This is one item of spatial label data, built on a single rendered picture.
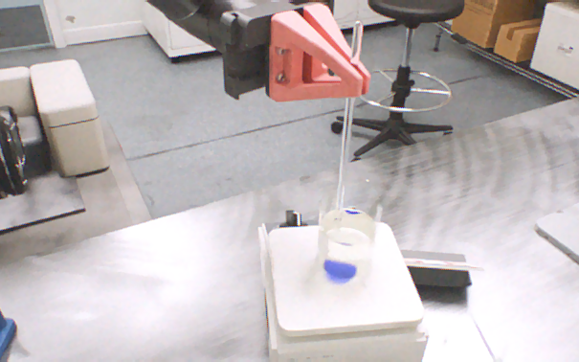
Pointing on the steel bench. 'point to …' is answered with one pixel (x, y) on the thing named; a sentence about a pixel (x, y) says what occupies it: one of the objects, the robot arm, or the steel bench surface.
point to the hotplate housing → (395, 348)
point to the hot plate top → (343, 316)
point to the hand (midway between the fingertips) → (355, 81)
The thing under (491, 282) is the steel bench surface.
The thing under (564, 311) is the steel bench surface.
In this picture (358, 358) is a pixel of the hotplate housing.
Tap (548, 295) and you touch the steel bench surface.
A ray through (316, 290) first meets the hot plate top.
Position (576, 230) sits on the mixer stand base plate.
